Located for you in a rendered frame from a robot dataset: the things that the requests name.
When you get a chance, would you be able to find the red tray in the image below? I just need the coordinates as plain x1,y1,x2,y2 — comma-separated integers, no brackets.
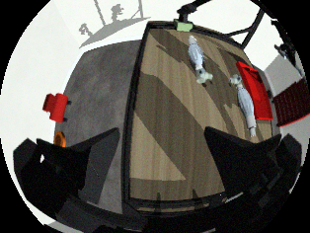
236,61,273,120

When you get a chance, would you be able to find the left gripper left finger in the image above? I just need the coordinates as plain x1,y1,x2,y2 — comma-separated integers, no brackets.
36,127,120,204

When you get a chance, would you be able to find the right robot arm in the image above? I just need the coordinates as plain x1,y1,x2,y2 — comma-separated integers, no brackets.
177,0,293,45

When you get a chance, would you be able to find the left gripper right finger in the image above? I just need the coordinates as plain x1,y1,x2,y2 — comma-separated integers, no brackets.
204,126,282,198

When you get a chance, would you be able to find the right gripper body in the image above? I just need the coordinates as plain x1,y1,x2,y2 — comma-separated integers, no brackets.
279,32,296,51

